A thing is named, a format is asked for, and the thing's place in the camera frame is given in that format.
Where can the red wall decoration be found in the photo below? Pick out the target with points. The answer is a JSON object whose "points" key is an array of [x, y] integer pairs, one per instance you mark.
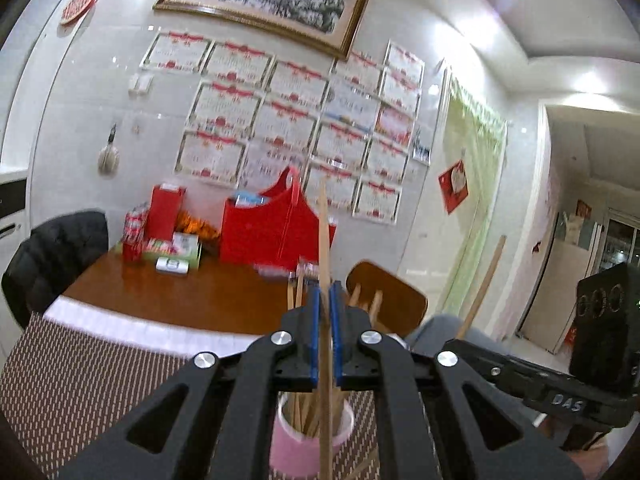
{"points": [[453, 186]]}

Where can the brown polka dot tablecloth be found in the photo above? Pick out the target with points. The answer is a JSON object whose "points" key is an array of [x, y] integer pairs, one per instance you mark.
{"points": [[77, 369]]}

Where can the person's right hand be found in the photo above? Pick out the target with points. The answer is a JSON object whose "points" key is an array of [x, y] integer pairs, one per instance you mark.
{"points": [[593, 462]]}

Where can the black jacket on chair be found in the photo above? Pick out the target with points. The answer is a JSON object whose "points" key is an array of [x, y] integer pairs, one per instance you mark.
{"points": [[54, 256]]}

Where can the red tall box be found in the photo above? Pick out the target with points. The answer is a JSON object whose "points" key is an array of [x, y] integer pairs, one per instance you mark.
{"points": [[166, 202]]}

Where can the red round paper fan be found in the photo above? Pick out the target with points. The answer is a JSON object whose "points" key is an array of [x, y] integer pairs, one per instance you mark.
{"points": [[73, 10]]}

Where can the wooden chopstick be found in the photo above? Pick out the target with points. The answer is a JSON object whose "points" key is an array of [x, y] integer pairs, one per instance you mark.
{"points": [[354, 296], [299, 291], [375, 307], [290, 295], [325, 346], [298, 400], [482, 291]]}

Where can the certificate on wall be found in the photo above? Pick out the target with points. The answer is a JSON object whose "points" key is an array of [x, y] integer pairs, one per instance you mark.
{"points": [[377, 201], [212, 158], [224, 109]]}

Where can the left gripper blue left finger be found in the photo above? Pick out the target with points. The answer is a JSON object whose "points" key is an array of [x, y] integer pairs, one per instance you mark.
{"points": [[314, 304]]}

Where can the red drink can pack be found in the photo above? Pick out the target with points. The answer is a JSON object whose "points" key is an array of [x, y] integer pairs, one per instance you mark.
{"points": [[133, 233]]}

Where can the green door curtain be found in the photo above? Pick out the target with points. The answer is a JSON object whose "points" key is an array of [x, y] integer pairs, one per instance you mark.
{"points": [[475, 133]]}

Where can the green tissue box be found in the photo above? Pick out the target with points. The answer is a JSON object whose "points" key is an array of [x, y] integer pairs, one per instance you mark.
{"points": [[180, 255]]}

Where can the red gift bag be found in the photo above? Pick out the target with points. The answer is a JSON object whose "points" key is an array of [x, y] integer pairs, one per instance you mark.
{"points": [[280, 232]]}

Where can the hanging white wall ornament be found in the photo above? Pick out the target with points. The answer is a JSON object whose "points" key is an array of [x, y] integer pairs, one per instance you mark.
{"points": [[108, 158]]}

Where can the wooden chopstick in bundle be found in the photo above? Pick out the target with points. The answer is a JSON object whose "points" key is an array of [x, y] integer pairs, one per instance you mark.
{"points": [[290, 295], [299, 291], [354, 296], [375, 307]]}

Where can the pink cylindrical utensil holder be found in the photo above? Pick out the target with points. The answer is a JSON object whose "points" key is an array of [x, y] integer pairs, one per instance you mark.
{"points": [[296, 455]]}

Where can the clear plastic package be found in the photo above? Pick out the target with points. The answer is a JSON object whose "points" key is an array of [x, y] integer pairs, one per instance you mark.
{"points": [[295, 269]]}

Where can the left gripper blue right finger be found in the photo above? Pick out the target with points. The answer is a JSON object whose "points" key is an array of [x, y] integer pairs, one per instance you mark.
{"points": [[336, 302]]}

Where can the white black kitchen cabinet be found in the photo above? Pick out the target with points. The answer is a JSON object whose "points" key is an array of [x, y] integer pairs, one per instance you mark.
{"points": [[13, 184]]}

